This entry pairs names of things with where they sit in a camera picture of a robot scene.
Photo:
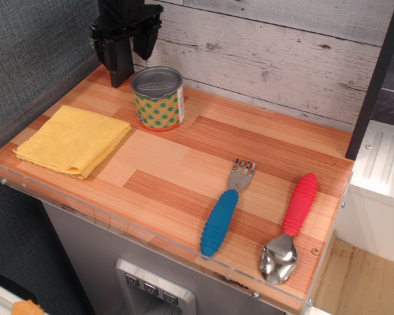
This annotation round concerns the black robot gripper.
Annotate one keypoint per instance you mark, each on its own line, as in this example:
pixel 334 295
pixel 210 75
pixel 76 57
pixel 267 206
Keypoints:
pixel 131 18

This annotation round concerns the green orange patterned tin can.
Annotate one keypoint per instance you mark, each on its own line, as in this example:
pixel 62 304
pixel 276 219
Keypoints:
pixel 159 98

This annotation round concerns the folded yellow cloth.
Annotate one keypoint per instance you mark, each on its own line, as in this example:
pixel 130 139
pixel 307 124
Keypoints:
pixel 73 141

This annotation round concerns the grey toy fridge cabinet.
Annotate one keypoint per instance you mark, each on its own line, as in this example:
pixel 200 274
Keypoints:
pixel 93 252

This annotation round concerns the silver toy fridge dispenser panel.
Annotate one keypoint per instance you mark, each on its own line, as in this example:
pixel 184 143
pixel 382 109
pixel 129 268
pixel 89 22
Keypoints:
pixel 148 293

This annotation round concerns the orange object at corner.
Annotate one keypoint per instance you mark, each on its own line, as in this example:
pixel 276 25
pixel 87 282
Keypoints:
pixel 26 308

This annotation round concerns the white toy sink unit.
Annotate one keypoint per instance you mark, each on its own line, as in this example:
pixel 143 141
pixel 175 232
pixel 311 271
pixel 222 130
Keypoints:
pixel 366 217

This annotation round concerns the blue handled metal fork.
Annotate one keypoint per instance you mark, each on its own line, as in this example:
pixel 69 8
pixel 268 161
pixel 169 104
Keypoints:
pixel 217 225

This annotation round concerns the red handled metal spoon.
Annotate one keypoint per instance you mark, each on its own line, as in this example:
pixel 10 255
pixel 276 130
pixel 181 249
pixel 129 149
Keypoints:
pixel 279 256

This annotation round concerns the dark right shelf post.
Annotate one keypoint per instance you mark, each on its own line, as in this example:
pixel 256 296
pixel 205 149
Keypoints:
pixel 374 88

